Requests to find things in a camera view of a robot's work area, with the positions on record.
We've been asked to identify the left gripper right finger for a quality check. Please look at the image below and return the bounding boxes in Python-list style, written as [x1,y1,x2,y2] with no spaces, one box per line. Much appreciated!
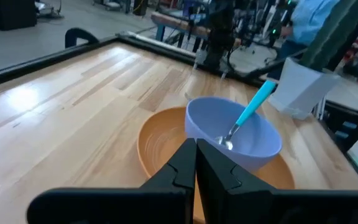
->
[196,138,358,224]

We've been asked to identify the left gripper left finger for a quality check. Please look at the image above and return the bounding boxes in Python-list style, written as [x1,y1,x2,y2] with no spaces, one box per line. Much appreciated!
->
[26,138,197,224]

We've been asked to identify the purple plastic bowl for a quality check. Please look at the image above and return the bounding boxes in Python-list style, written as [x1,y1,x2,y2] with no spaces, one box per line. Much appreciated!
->
[184,96,283,172]

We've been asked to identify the spoon with teal handle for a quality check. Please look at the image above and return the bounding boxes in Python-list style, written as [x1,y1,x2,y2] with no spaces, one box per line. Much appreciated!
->
[214,80,277,151]

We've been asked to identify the orange plastic plate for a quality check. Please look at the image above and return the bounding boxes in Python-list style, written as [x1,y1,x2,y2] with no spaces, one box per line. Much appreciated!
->
[136,106,296,224]

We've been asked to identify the workbench with blue legs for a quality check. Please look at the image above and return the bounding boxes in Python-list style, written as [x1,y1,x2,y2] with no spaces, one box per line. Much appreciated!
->
[150,11,245,43]

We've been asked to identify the green cactus plant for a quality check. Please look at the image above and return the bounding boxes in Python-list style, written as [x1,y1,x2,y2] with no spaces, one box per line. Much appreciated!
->
[298,0,358,73]

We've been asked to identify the person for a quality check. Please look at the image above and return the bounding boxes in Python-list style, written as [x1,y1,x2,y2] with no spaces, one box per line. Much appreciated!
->
[278,0,341,60]

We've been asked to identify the black box cabinet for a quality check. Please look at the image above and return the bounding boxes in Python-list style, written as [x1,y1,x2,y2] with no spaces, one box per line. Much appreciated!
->
[0,0,37,31]

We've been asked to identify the black aluminium table frame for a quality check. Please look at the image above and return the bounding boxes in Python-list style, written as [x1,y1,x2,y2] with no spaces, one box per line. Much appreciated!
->
[0,32,358,190]

